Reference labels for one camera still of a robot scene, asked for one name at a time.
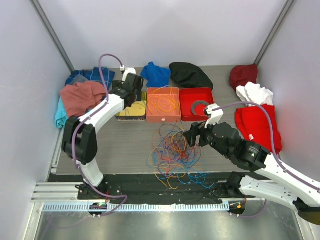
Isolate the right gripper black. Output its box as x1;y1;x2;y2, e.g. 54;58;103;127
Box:
183;116;232;159

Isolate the blue wire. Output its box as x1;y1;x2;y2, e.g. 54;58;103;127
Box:
119;99;146;120

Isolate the coloured wires pile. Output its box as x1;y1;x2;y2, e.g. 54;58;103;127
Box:
147;118;217;192

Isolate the yellow wire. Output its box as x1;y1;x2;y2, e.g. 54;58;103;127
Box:
146;84;181;116

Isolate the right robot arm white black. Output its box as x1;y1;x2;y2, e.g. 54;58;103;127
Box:
183;122;320;225

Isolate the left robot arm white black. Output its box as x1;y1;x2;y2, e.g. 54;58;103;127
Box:
61;72;144;200

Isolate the gold tin box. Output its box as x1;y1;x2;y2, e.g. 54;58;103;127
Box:
115;91;147;121

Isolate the red box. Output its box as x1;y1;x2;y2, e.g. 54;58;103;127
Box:
179;87;215;122

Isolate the salmon pink box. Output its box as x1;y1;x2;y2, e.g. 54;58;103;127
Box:
146;86;181;123

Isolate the blue plaid cloth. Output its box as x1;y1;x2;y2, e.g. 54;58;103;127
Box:
65;67;116;90

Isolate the salmon pink shirt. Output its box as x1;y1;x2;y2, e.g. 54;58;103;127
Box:
60;81;106;118

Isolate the black cloth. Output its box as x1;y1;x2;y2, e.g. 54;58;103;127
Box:
169;62;214;91

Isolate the white cloth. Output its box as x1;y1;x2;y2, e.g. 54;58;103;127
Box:
236;82;274;106

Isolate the cyan cloth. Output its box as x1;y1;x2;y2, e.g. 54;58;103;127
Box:
54;97;72;129

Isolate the dark red cloth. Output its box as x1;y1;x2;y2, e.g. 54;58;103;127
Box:
229;64;258;91

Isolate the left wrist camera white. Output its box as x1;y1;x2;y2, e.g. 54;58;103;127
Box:
120;65;137;82

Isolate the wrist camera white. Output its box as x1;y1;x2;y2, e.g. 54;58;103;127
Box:
204;103;224;129
120;65;137;82

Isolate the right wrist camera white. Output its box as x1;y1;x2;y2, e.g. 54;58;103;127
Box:
204;103;224;129

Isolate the grey coiled cable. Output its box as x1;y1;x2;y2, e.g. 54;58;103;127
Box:
191;99;213;115

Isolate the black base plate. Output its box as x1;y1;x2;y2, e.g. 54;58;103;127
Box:
47;172;256;206

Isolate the left aluminium corner post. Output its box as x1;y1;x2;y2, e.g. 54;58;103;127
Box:
29;0;75;72

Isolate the aluminium corner post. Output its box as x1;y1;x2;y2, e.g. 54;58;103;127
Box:
254;0;297;66
29;0;75;72

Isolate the white cable duct rail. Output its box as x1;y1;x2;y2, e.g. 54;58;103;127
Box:
42;202;230;213

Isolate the right aluminium corner post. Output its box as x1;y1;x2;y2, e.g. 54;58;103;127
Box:
254;0;297;66

